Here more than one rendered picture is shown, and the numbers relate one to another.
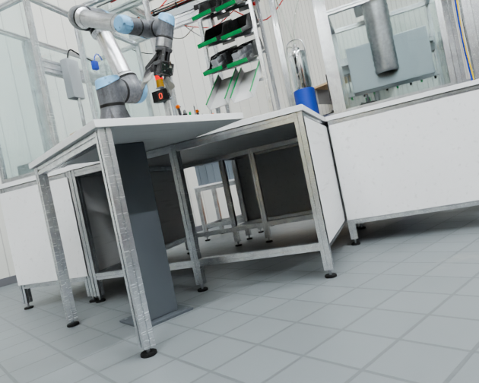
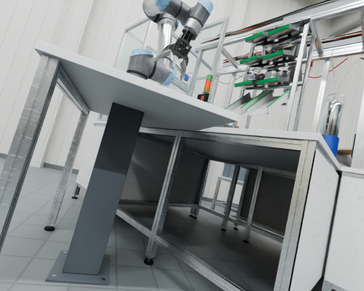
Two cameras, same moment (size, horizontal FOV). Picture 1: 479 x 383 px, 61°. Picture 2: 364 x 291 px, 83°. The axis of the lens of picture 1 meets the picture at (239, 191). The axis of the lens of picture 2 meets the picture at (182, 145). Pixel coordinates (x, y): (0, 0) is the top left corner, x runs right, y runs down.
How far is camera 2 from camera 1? 1.10 m
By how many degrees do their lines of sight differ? 24
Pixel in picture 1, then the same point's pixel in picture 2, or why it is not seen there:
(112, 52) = (162, 38)
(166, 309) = (85, 269)
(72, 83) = not seen: hidden behind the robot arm
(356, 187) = (349, 252)
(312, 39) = (346, 118)
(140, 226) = (100, 182)
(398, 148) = not seen: outside the picture
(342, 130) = (357, 186)
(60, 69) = not seen: hidden behind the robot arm
